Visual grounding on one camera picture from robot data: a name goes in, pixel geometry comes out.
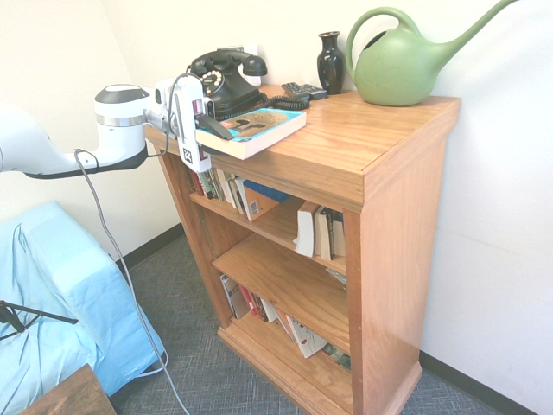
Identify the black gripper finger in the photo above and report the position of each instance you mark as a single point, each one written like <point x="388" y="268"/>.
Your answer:
<point x="211" y="151"/>
<point x="216" y="127"/>

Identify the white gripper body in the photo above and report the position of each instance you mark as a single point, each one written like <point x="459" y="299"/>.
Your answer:
<point x="190" y="129"/>

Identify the teal paperback book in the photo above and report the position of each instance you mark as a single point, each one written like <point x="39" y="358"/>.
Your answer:
<point x="268" y="127"/>

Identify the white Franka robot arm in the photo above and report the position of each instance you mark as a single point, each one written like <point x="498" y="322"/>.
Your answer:
<point x="121" y="129"/>

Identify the dark green spine book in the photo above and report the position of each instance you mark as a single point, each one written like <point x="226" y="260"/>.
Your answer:
<point x="211" y="186"/>

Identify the red white spine book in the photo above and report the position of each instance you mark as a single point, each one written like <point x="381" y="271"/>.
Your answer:
<point x="196" y="183"/>

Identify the cream paperback book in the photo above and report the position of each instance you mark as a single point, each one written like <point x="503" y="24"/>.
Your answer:
<point x="239" y="196"/>
<point x="224" y="188"/>

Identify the black rotary telephone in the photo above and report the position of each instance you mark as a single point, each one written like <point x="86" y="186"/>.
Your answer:
<point x="233" y="93"/>

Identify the orange red paperback book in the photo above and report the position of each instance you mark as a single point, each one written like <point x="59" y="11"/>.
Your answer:
<point x="263" y="205"/>

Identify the thick white paged book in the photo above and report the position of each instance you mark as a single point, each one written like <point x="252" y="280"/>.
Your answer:
<point x="307" y="229"/>

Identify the black ceramic vase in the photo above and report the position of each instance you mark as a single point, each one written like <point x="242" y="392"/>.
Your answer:
<point x="330" y="65"/>

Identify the tan paperback book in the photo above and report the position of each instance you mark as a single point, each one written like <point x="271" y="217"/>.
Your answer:
<point x="323" y="235"/>

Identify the white and brown book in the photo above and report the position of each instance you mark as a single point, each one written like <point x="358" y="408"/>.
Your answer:
<point x="233" y="298"/>

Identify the thin white book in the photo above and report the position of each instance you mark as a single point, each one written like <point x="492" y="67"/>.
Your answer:
<point x="270" y="311"/>

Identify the thin orange book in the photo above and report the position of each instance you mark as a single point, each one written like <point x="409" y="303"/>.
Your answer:
<point x="285" y="324"/>

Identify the green plastic watering can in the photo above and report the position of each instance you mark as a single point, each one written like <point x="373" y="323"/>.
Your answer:
<point x="397" y="69"/>

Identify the light blue cloth cover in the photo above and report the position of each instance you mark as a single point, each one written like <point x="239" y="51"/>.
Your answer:
<point x="65" y="281"/>

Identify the white book red print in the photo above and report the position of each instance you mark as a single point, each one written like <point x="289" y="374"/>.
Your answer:
<point x="307" y="339"/>

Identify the wooden bookshelf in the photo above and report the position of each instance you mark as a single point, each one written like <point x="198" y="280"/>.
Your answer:
<point x="402" y="259"/>

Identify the dark green camouflage book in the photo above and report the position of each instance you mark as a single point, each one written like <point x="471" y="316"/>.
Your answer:
<point x="339" y="356"/>

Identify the black tripod stand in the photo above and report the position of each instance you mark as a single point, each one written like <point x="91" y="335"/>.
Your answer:
<point x="6" y="317"/>

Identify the dark wooden table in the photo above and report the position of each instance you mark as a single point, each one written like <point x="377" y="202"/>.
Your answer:
<point x="73" y="393"/>

